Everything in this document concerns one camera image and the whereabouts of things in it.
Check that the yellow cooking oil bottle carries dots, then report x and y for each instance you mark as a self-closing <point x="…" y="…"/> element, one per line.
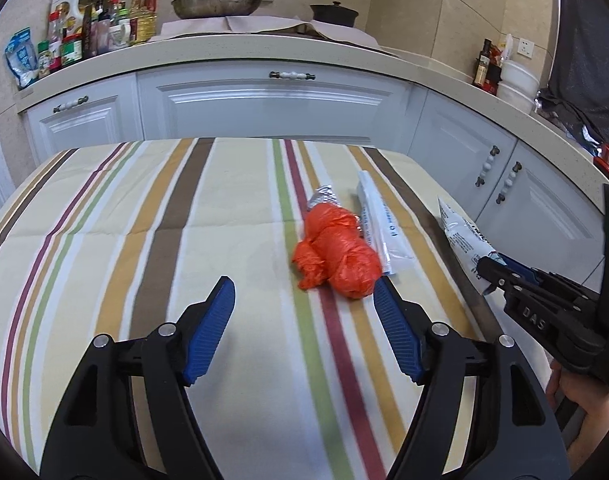
<point x="143" y="20"/>

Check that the beige cloth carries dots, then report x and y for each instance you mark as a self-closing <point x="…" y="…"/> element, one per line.
<point x="224" y="27"/>
<point x="344" y="35"/>

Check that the black lidded pot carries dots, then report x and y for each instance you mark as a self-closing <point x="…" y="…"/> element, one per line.
<point x="334" y="14"/>

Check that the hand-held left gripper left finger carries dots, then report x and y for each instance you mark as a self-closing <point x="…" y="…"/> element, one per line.
<point x="209" y="335"/>

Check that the dark glass bottle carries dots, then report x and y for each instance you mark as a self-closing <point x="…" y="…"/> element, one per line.
<point x="481" y="67"/>

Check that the orange plastic bag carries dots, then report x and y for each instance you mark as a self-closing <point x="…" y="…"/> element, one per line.
<point x="334" y="255"/>

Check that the person's right hand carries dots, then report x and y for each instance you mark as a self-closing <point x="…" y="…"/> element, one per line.
<point x="584" y="392"/>

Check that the red packet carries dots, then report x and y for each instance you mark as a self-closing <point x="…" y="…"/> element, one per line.
<point x="494" y="72"/>

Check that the wide white cabinet door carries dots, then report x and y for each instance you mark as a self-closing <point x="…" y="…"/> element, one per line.
<point x="264" y="110"/>

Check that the white spice rack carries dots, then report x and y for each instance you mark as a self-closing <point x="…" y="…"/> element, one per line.
<point x="67" y="7"/>

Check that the long white tube packet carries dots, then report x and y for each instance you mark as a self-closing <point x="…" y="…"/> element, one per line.
<point x="379" y="225"/>

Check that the silver foil wrapper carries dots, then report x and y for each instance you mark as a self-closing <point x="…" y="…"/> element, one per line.
<point x="322" y="197"/>

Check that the white lidded bowl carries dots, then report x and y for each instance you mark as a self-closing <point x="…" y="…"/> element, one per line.
<point x="520" y="77"/>
<point x="516" y="100"/>

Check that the white and blue packet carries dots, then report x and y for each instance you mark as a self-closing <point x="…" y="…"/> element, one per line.
<point x="459" y="240"/>

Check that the group of condiment bottles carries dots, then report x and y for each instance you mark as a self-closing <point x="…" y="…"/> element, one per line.
<point x="79" y="42"/>

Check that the striped tablecloth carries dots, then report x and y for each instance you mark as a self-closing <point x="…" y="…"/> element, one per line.
<point x="134" y="240"/>

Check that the white paper packet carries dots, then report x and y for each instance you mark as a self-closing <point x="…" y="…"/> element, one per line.
<point x="506" y="49"/>

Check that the beige stone countertop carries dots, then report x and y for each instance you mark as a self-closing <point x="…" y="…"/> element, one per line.
<point x="234" y="52"/>

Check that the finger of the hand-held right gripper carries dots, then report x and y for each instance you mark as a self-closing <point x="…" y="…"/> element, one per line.
<point x="526" y="310"/>
<point x="516" y="266"/>

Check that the red tray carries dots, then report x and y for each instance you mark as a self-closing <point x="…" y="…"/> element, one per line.
<point x="604" y="155"/>

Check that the white wall outlet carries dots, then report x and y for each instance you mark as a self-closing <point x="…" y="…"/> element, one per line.
<point x="525" y="47"/>

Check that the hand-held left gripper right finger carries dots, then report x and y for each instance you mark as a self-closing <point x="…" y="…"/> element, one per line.
<point x="397" y="332"/>

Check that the person's right forearm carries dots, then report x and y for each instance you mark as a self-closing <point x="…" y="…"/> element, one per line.
<point x="589" y="442"/>

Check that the small white cabinet door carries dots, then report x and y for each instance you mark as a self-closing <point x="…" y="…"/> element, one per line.
<point x="84" y="130"/>

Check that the narrow white cabinet door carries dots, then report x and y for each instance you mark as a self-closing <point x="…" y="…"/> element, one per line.
<point x="449" y="130"/>

